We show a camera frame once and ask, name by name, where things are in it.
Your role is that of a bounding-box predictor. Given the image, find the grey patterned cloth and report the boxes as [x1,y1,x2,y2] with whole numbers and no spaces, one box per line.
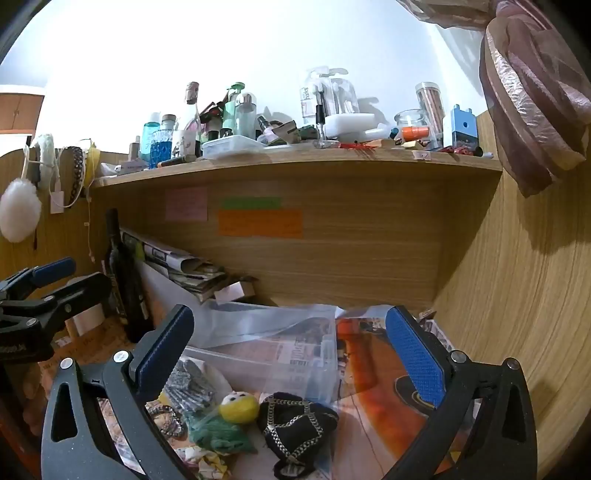
[163,359,215,413]

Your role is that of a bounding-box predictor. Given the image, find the black chain-pattern pouch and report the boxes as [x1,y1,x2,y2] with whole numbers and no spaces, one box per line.
[256,392,339,479]

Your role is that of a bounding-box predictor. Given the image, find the yellow patterned cloth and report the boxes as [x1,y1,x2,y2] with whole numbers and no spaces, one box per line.
[175,446,231,480]

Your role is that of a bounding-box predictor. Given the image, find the clear plastic bin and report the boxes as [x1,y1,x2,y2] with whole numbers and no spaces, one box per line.
[184,302,344,405]

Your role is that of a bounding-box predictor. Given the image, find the dark wine bottle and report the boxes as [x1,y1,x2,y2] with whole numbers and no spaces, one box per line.
[106,209,153,343]

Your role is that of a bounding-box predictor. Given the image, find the pink sticky note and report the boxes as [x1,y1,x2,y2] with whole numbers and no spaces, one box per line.
[164,186,208,222]

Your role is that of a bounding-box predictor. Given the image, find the white fluffy pompom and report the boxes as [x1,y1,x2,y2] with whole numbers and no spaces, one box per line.
[0,178,42,243]

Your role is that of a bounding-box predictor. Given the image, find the blue pencil sharpener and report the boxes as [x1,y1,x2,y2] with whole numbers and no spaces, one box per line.
[450,104,479,151]

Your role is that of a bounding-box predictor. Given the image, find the blue liquid bottle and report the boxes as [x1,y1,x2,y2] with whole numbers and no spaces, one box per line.
[149,114,176,169]

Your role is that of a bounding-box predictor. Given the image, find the beaded bracelet watch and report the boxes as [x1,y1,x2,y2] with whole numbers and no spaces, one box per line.
[146,403,187,440]

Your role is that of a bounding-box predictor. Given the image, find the clear jar with sticks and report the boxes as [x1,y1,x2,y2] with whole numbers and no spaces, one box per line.
[415,82,445,149]

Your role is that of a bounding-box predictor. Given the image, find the orange sticky note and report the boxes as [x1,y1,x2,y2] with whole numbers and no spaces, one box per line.
[217,209,304,239]

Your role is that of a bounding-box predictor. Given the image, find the green sticky note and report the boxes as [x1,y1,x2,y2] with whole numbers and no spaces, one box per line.
[221,196,283,210]

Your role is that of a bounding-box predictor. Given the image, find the wooden shelf board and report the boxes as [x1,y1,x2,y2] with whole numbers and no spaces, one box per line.
[93,147,502,188]

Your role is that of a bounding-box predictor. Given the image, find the stack of newspapers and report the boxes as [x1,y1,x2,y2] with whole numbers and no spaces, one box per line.
[120,229,256,303]

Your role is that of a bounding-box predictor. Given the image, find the white box on shelf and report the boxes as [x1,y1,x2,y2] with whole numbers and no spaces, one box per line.
[325,113,377,139]

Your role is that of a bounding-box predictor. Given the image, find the orange magazine poster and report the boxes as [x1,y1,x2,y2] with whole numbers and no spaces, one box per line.
[332,318,433,479]

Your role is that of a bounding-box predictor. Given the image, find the yellow green plush toy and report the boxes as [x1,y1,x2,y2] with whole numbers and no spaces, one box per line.
[183,391,259,456]

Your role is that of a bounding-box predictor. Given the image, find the white plastic tray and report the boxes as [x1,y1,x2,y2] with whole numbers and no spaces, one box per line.
[202,135,266,160]

